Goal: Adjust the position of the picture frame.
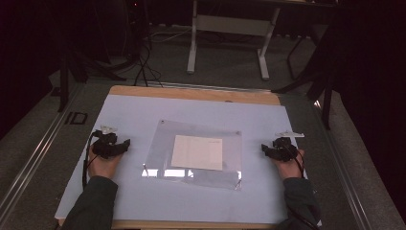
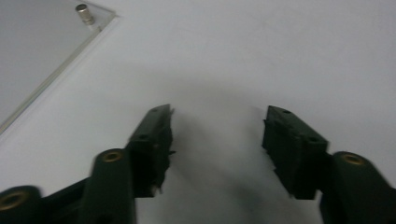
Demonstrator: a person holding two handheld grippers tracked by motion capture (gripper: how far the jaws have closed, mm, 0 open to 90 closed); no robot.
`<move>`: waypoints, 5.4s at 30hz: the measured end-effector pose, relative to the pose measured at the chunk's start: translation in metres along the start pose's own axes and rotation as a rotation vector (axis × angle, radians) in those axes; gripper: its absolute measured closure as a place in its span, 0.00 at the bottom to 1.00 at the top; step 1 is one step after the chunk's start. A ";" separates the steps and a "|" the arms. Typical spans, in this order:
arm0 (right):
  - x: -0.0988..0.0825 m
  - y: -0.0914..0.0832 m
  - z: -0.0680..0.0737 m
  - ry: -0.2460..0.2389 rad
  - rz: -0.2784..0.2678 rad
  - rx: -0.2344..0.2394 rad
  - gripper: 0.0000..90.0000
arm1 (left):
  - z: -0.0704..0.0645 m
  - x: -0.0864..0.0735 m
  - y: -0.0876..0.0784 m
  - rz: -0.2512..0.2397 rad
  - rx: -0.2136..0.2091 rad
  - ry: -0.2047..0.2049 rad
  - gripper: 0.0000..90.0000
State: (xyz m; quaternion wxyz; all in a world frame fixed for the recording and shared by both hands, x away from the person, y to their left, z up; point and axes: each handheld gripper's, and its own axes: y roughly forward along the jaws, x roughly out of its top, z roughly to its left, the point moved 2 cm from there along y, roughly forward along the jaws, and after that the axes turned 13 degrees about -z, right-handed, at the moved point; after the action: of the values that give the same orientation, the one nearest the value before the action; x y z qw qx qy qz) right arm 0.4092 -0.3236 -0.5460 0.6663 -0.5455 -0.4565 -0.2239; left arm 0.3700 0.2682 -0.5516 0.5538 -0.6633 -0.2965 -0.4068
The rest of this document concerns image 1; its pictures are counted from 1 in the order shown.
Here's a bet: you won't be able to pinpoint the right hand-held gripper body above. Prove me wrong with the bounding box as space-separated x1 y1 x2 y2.
272 129 305 162

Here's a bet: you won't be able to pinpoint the printed picture card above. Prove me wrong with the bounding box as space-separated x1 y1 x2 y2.
170 134 224 172

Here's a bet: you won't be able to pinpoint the person's left hand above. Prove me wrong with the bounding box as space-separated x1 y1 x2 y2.
87 145 124 179

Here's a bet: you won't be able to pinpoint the black chair frame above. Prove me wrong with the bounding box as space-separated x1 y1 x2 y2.
271 32 338 130

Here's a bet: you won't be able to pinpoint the person's right hand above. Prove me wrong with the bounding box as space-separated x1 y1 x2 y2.
271 149 305 180

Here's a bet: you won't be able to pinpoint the metal floor rail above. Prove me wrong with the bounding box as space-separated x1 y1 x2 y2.
312 99 375 230
0 83 84 219

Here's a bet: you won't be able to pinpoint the white floor cable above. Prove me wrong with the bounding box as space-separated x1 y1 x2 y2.
146 27 193 44

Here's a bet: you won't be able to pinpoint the white metal desk frame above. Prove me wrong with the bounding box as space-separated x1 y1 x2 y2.
186 0 282 81

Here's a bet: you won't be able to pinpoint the black floor cables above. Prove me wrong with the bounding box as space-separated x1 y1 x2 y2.
133 41 165 88

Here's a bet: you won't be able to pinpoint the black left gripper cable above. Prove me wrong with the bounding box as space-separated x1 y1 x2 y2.
81 130 99 191

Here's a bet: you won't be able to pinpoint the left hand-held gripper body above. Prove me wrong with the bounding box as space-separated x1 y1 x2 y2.
91 125 123 160

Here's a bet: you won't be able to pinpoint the white table mat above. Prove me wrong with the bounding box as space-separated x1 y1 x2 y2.
54 94 309 224

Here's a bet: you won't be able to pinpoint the black metal stand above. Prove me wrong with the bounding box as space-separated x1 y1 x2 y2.
56 47 128 113

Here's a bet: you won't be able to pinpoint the clear acrylic photo frame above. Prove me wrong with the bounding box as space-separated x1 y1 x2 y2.
142 119 243 192

